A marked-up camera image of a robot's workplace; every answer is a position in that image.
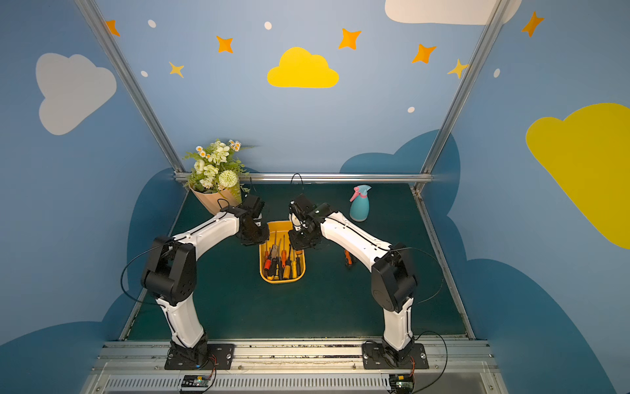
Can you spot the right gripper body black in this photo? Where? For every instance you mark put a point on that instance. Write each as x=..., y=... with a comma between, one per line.
x=300, y=236

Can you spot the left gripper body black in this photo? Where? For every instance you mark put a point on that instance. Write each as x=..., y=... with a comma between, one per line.
x=253, y=231

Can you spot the yellow plastic storage box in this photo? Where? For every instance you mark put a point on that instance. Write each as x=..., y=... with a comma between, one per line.
x=279, y=261

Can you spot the orange black handle screwdriver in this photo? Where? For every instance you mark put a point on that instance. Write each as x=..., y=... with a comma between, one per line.
x=348, y=259

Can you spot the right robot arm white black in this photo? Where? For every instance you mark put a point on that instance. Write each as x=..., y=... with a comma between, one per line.
x=393, y=275

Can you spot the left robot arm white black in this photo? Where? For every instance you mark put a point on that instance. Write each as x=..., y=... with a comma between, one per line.
x=170, y=274

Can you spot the terracotta flower pot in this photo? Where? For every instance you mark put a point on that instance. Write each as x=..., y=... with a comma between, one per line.
x=215, y=201

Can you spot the teal spray bottle pink trigger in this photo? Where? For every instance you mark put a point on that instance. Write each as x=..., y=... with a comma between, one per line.
x=360, y=206

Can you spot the artificial white green flowers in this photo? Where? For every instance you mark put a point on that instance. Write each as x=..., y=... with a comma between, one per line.
x=217, y=170

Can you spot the left controller board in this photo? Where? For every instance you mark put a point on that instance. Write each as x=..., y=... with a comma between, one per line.
x=196, y=382

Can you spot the controller board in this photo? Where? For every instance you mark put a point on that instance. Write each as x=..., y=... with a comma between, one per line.
x=196, y=382
x=401, y=383

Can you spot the right controller board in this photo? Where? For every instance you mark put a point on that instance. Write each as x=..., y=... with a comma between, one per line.
x=401, y=383

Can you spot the aluminium back frame bar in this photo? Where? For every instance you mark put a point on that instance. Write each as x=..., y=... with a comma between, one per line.
x=277, y=178

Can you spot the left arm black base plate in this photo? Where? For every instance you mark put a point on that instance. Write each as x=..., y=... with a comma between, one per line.
x=206, y=356

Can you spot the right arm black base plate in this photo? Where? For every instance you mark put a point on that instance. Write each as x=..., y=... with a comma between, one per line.
x=377, y=356

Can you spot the aluminium front rail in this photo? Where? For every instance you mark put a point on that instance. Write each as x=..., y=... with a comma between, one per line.
x=456, y=365

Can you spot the left aluminium frame post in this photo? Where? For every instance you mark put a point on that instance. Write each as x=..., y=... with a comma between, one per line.
x=94, y=18

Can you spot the aluminium frame post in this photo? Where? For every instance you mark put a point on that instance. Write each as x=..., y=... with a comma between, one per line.
x=476, y=63
x=94, y=18

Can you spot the right aluminium frame post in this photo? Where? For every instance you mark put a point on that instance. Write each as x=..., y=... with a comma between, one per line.
x=476, y=63

